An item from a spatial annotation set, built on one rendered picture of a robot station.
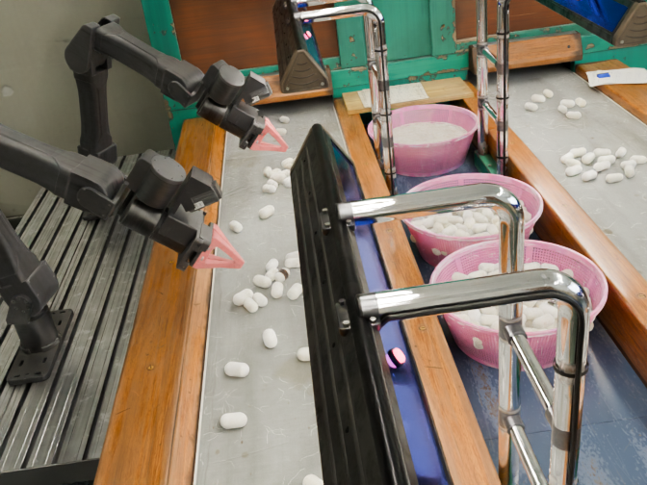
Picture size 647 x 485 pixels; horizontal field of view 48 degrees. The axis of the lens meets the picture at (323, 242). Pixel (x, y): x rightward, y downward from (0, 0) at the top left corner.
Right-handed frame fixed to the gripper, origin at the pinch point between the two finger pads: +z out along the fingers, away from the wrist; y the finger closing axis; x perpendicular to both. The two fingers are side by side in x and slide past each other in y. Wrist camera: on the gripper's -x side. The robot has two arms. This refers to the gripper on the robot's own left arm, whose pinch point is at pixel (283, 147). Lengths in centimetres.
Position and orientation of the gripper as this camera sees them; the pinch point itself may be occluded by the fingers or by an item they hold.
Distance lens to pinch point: 159.8
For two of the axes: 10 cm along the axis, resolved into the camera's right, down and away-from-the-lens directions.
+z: 8.4, 4.4, 3.0
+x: -5.3, 7.6, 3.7
